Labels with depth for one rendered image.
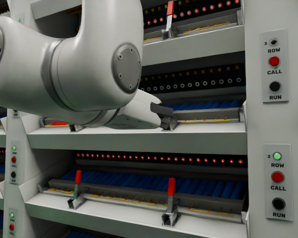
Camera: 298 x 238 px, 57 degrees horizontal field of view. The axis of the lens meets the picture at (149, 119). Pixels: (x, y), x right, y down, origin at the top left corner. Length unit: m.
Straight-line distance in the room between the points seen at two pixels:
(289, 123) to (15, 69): 0.41
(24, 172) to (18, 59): 0.63
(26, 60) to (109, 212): 0.48
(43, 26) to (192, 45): 0.53
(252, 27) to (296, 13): 0.07
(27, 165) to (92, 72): 0.65
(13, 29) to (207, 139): 0.38
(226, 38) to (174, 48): 0.11
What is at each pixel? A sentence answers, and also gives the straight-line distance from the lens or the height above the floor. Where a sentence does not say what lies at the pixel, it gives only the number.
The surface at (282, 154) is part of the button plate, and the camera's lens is 0.50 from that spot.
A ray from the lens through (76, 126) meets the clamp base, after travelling 0.72.
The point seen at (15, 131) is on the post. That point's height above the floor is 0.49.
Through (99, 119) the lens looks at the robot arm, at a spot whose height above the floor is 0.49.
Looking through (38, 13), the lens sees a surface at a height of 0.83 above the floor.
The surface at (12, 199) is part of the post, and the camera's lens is 0.92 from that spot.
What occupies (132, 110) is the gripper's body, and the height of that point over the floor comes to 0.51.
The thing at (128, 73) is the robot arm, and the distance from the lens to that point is 0.25.
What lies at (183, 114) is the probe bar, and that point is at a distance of 0.60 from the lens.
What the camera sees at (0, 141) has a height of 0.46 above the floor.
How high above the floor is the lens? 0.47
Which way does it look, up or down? 4 degrees up
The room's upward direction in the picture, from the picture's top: straight up
